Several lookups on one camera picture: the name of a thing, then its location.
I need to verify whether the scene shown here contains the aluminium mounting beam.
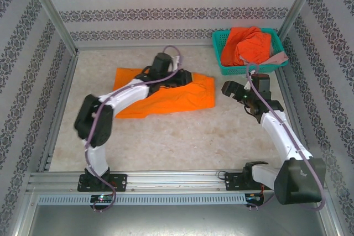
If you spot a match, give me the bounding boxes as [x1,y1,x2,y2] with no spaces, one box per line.
[27,170,325,193]

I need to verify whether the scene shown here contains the aluminium table edge rail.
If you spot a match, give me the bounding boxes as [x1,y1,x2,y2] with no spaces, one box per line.
[275,67,316,170]
[37,50,80,174]
[75,43,215,52]

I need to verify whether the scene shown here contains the teal plastic basket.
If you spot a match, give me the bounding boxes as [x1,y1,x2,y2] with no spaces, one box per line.
[212,28,288,76]

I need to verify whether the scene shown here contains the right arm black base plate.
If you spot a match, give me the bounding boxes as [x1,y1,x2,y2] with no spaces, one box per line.
[224,171,276,192]

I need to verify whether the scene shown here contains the red-orange shorts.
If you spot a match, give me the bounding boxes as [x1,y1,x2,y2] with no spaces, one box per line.
[220,25,273,67]

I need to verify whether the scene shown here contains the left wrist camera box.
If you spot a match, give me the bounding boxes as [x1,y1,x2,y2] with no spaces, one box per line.
[171,55,184,69]

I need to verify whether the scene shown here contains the aluminium frame post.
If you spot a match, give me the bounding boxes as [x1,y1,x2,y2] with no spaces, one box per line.
[276,0,325,36]
[22,0,81,56]

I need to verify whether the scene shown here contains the bright orange shorts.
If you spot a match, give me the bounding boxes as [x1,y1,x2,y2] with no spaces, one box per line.
[112,67,216,119]

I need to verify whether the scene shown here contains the slotted grey cable duct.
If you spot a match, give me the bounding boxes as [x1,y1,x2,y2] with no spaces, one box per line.
[37,193,265,205]

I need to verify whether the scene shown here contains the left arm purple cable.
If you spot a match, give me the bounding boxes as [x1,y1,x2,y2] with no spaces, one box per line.
[84,45,185,213]

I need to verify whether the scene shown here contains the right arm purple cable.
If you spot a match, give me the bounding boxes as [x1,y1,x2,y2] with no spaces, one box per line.
[245,63,327,212]

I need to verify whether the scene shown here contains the grey metal sheet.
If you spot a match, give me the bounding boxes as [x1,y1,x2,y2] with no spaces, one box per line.
[16,191,340,236]

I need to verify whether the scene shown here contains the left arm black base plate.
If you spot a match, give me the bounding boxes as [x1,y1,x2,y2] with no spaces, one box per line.
[77,174,128,193]

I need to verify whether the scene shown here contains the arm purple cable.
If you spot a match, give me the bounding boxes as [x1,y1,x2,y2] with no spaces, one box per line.
[245,63,327,212]
[84,45,185,213]

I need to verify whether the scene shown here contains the pale pink shorts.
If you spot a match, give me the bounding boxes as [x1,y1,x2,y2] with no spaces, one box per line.
[240,50,289,67]

